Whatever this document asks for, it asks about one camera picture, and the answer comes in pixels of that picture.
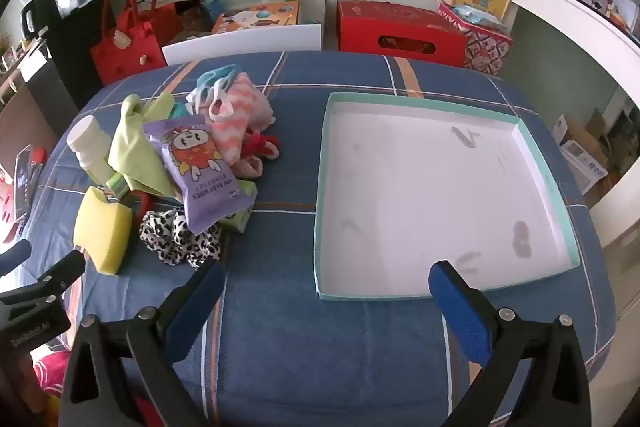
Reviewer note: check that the pink floral cloth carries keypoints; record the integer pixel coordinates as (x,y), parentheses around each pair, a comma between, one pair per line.
(250,167)

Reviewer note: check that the blue face mask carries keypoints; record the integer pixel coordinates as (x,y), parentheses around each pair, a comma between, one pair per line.
(215,77)

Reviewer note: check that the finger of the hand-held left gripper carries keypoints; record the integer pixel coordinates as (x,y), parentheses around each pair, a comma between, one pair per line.
(60,274)
(17,254)

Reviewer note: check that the white shelf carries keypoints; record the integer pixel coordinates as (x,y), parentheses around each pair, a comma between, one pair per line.
(575,22)

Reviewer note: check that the pink white chevron towel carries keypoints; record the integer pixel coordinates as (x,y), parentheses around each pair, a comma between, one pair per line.
(235,127)

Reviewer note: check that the leopard print scrunchie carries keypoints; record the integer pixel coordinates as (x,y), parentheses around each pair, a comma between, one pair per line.
(170,237)

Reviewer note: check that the orange toy box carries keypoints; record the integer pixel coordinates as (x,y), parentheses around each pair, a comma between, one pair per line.
(255,14)

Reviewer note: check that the blue plaid blanket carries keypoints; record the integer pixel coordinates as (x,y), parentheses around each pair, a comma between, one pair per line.
(300,332)

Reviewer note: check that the light green cloth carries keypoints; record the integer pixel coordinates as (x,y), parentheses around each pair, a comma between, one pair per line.
(135,152)

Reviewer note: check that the yellow sponge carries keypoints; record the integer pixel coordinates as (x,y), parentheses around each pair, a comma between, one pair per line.
(100,227)

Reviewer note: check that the light blue wipes packet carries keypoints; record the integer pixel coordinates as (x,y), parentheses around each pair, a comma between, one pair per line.
(477,14)

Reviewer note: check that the white plastic bottle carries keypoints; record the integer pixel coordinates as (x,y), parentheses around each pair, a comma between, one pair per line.
(87,142)

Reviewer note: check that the brown wooden cabinet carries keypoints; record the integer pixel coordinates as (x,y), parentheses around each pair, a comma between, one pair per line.
(35,107)

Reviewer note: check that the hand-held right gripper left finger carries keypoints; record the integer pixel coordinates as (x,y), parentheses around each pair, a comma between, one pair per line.
(200,302)

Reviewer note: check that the white bed board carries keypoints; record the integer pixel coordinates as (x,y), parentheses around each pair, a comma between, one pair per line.
(240,44)

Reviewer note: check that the white shallow box teal rim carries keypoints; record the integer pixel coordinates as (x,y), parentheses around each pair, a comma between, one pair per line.
(425,187)

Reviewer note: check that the red cardboard box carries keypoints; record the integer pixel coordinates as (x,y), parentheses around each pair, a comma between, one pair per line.
(400,27)

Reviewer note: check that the red patterned box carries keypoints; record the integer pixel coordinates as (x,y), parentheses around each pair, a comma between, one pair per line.
(487,49)

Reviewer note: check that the red plastic item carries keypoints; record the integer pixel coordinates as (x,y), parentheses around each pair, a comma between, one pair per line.
(37,157)

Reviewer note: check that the red felt tote bag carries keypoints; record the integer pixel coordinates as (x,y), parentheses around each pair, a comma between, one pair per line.
(127,47)

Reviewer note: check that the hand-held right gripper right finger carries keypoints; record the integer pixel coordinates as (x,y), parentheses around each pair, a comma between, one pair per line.
(460,312)

